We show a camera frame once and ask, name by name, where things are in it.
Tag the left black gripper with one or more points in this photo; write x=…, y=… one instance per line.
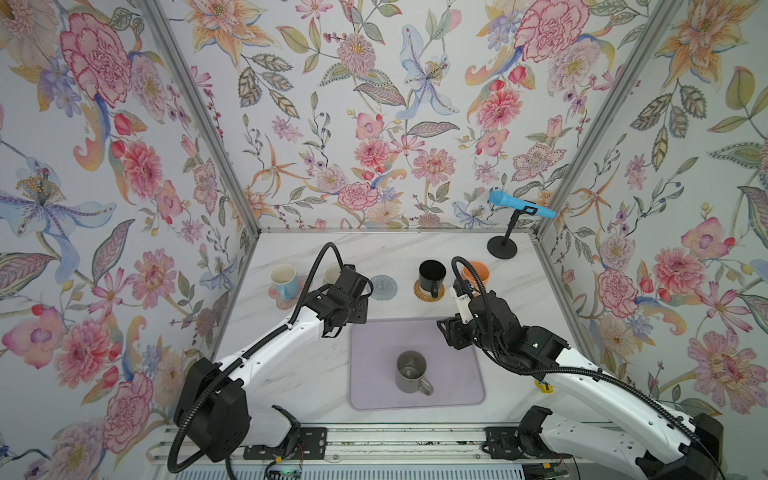
x=362, y=303

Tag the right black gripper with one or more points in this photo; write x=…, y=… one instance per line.
x=454, y=335

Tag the grey mug cream interior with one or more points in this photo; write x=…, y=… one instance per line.
x=332, y=274

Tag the grey round patterned coaster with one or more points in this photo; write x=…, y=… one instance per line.
x=385, y=288

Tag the orange mug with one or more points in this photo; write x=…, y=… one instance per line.
x=482, y=271

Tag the light blue mug cream interior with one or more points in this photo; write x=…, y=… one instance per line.
x=286, y=279

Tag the black mug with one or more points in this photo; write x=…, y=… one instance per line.
x=431, y=275

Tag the dark grey mug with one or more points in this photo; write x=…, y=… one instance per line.
x=411, y=369

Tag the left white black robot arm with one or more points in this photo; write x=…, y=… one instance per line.
x=219, y=409

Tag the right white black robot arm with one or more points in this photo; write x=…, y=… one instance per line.
x=648, y=440

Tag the lavender rectangular mat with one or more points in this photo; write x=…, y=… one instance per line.
x=374, y=349

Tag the black microphone stand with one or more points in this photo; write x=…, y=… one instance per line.
x=503, y=247

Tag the yellow round sticker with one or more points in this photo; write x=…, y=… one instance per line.
x=544, y=387

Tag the blue microphone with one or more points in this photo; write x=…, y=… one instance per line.
x=501, y=199

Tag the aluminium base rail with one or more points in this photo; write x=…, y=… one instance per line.
x=401, y=443

